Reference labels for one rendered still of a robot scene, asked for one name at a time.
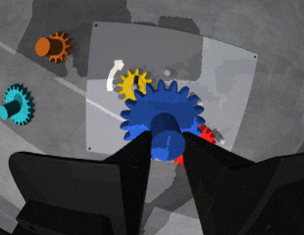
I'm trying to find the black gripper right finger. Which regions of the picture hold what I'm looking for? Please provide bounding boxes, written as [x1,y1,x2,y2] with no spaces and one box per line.
[182,130,304,235]

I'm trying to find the yellow gear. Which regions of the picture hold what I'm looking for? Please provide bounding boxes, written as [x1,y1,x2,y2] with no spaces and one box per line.
[117,68,153,101]

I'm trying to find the white curved arrow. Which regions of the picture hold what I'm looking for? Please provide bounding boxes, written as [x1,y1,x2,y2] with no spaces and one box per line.
[108,60,125,90]

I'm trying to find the red gear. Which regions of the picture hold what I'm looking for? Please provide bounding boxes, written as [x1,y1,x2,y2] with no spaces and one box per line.
[175,125,216,165]

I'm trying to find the grey flat board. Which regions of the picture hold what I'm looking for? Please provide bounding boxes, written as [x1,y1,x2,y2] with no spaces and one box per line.
[85,21,258,156]

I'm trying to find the blue gear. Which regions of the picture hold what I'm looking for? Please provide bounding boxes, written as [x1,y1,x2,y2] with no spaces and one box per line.
[121,78,206,162]

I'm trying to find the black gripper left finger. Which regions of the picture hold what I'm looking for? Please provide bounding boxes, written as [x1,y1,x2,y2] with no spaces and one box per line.
[8,130,152,235]

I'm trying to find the orange gear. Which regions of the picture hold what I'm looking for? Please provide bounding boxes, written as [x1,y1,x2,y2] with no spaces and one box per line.
[35,31,74,64]

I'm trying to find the teal gear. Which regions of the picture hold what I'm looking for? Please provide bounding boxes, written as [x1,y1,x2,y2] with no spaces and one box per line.
[0,83,34,125]

